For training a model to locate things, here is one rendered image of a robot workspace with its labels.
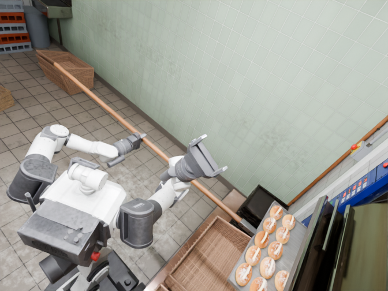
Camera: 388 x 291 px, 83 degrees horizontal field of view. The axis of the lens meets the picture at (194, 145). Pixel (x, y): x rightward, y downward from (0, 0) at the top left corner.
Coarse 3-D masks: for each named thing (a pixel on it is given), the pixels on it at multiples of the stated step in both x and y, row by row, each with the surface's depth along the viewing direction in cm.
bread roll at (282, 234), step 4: (280, 228) 114; (284, 228) 113; (276, 232) 114; (280, 232) 112; (284, 232) 111; (288, 232) 112; (276, 236) 112; (280, 236) 110; (284, 236) 110; (288, 236) 111; (280, 240) 110; (284, 240) 110
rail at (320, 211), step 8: (320, 208) 101; (320, 216) 98; (312, 232) 91; (312, 240) 88; (304, 248) 85; (304, 256) 82; (304, 264) 80; (296, 272) 77; (296, 280) 75; (296, 288) 73
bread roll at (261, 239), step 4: (260, 232) 109; (264, 232) 108; (256, 236) 108; (260, 236) 106; (264, 236) 106; (268, 236) 108; (256, 240) 106; (260, 240) 105; (264, 240) 105; (268, 240) 107; (256, 244) 106; (260, 244) 105; (264, 244) 105
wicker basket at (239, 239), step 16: (224, 224) 163; (224, 240) 168; (240, 240) 160; (192, 256) 153; (208, 256) 156; (224, 256) 159; (240, 256) 163; (176, 272) 143; (192, 272) 146; (224, 272) 152; (176, 288) 131; (192, 288) 140; (208, 288) 142; (224, 288) 145
